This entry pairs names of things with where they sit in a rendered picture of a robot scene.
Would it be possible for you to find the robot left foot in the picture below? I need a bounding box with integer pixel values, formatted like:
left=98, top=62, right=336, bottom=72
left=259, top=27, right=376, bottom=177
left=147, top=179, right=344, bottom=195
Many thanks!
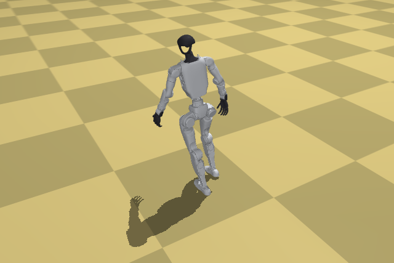
left=194, top=179, right=211, bottom=196

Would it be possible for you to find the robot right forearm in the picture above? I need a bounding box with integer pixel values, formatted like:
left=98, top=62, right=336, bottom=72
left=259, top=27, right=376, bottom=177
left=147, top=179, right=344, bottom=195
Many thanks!
left=217, top=80, right=228, bottom=99

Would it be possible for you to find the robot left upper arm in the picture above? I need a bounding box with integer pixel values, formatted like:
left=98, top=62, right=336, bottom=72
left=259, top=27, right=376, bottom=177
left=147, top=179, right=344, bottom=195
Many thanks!
left=165, top=65, right=181, bottom=98

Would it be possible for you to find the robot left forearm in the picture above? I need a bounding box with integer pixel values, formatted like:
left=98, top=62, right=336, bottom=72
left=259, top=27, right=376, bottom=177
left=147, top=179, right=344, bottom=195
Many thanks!
left=156, top=89, right=169, bottom=115

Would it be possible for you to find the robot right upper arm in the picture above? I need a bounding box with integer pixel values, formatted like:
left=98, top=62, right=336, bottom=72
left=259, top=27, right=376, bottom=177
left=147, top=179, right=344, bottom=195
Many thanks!
left=203, top=57, right=223, bottom=85

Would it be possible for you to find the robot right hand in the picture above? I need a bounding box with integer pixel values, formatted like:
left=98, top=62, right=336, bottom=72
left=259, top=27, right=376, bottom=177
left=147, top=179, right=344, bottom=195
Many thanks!
left=217, top=95, right=228, bottom=115

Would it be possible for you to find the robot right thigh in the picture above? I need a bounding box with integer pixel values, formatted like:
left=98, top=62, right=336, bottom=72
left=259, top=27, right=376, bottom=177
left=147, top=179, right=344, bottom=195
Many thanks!
left=199, top=103, right=216, bottom=144

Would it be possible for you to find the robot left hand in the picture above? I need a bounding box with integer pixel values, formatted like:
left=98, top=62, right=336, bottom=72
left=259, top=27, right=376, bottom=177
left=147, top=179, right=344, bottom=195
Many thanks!
left=153, top=111, right=163, bottom=127

